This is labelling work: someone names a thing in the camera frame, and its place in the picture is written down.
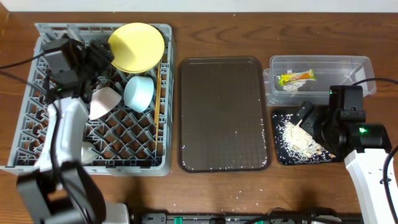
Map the pink white bowl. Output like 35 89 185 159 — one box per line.
89 87 122 120

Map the yellow round plate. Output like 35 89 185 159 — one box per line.
108 22 165 73

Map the light blue bowl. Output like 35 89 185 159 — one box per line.
123 76 154 113

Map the green orange snack wrapper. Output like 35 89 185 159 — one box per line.
279 69 317 86

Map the white cup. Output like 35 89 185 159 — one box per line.
81 142 96 164

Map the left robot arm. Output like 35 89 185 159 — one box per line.
17 36 130 223

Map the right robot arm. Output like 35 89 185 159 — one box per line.
291 85 397 223

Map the black waste tray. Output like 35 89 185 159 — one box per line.
272 107 343 166

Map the spilled rice food waste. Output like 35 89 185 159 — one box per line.
278 114 336 164

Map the clear plastic waste bin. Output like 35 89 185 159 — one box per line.
263 55 374 106

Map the grey plastic dish rack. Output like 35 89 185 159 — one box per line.
1 24 176 176

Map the dark brown serving tray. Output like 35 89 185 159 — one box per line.
178 57 272 174

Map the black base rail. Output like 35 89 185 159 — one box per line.
131 207 364 224

